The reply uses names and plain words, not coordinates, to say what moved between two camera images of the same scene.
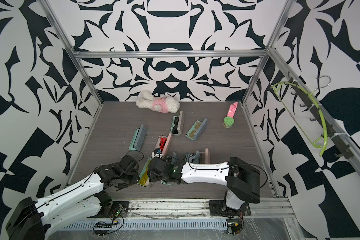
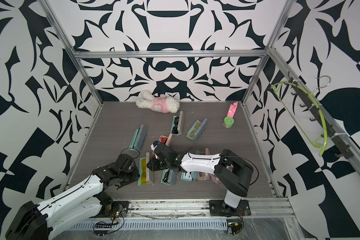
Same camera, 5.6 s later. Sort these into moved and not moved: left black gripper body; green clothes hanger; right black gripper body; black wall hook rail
Moved: right black gripper body
Not moved: green clothes hanger; left black gripper body; black wall hook rail
